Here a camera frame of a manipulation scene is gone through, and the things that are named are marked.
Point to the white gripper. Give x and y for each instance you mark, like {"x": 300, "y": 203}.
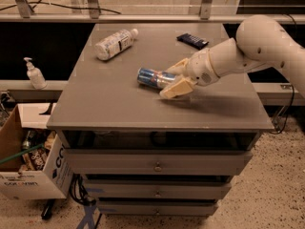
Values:
{"x": 200, "y": 69}

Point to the blue silver redbull can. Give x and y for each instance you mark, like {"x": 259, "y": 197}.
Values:
{"x": 154, "y": 79}

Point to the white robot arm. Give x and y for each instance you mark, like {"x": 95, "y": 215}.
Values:
{"x": 259, "y": 43}

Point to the dark snack bar wrapper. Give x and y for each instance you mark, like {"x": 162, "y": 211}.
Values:
{"x": 192, "y": 41}

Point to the white plastic bottle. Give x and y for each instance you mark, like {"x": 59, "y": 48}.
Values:
{"x": 114, "y": 44}

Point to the grey drawer cabinet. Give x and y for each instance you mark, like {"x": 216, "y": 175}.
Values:
{"x": 140, "y": 154}

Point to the white pump dispenser bottle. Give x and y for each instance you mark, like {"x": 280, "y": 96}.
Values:
{"x": 35, "y": 76}

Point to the white cardboard box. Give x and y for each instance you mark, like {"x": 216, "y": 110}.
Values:
{"x": 54, "y": 180}

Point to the green rod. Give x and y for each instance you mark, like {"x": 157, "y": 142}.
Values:
{"x": 9, "y": 158}

